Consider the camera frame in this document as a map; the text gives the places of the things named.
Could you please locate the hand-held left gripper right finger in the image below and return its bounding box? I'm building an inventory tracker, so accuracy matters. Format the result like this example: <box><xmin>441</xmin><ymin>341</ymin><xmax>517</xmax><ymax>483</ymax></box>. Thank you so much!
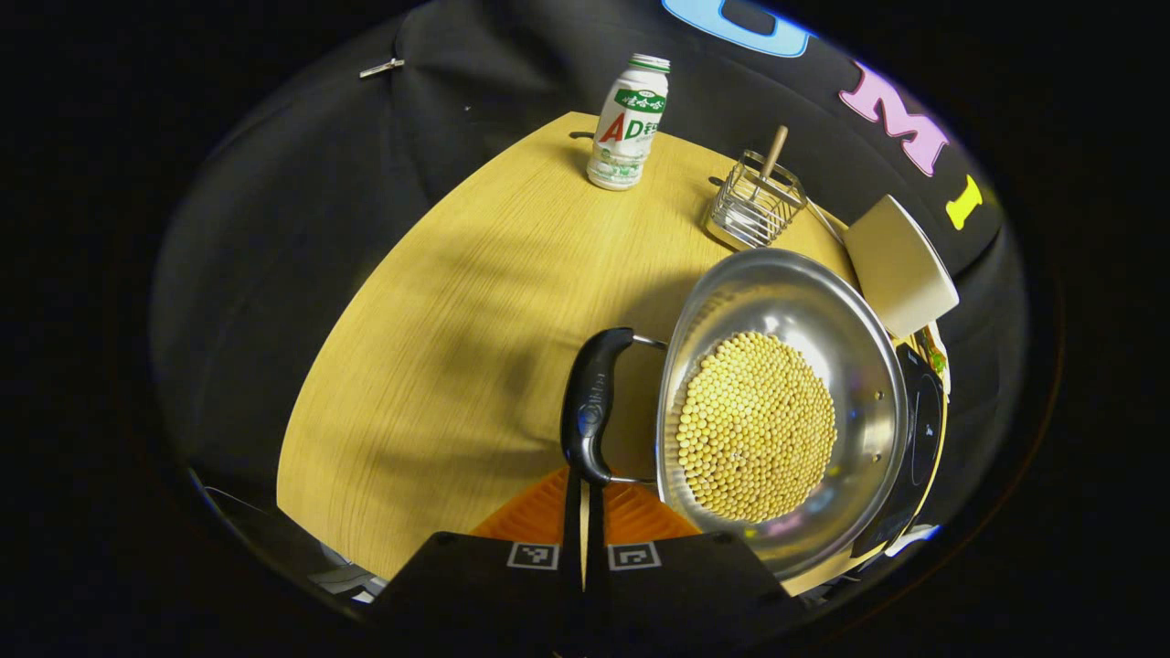
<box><xmin>585</xmin><ymin>478</ymin><xmax>811</xmax><ymax>648</ymax></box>

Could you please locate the black induction cooktop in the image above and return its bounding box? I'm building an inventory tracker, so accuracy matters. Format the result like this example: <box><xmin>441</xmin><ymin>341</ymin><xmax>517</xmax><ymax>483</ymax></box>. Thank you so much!
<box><xmin>850</xmin><ymin>343</ymin><xmax>948</xmax><ymax>558</ymax></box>

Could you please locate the pile of soybeans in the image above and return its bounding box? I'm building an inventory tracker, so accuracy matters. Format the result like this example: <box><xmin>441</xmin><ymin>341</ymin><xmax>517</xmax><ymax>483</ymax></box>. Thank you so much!
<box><xmin>675</xmin><ymin>331</ymin><xmax>838</xmax><ymax>524</ymax></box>

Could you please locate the white toaster cable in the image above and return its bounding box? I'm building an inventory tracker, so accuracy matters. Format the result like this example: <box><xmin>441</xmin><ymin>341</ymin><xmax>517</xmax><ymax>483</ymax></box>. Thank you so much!
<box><xmin>804</xmin><ymin>196</ymin><xmax>851</xmax><ymax>248</ymax></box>

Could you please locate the wire mesh utensil basket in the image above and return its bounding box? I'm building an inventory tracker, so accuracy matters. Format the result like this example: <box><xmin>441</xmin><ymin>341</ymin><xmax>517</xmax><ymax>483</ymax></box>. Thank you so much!
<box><xmin>706</xmin><ymin>149</ymin><xmax>808</xmax><ymax>249</ymax></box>

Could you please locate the sandwich on green plate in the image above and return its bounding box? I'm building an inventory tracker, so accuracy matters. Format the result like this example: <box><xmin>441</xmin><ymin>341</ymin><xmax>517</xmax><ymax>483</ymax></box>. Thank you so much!
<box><xmin>917</xmin><ymin>322</ymin><xmax>952</xmax><ymax>396</ymax></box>

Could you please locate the white green-label drink bottle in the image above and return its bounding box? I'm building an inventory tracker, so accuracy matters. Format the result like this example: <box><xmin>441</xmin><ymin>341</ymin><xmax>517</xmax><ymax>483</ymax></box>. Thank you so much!
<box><xmin>586</xmin><ymin>53</ymin><xmax>671</xmax><ymax>191</ymax></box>

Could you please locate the white toaster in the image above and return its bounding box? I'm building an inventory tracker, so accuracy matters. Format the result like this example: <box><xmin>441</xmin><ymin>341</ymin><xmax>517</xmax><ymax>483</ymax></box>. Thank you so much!
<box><xmin>843</xmin><ymin>194</ymin><xmax>961</xmax><ymax>340</ymax></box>

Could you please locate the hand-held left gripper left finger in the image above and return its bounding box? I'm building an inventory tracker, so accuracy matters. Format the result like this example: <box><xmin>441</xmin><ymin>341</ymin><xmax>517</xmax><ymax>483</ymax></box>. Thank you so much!
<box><xmin>368</xmin><ymin>466</ymin><xmax>586</xmax><ymax>646</ymax></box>

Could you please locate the stainless steel pot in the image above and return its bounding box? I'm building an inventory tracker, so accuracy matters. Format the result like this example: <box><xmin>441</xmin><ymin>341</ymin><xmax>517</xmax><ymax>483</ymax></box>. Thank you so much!
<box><xmin>560</xmin><ymin>247</ymin><xmax>910</xmax><ymax>578</ymax></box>

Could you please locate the wooden-handled utensil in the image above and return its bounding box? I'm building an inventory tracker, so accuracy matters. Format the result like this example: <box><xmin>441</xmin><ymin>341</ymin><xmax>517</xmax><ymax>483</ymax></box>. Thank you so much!
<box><xmin>754</xmin><ymin>125</ymin><xmax>789</xmax><ymax>197</ymax></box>

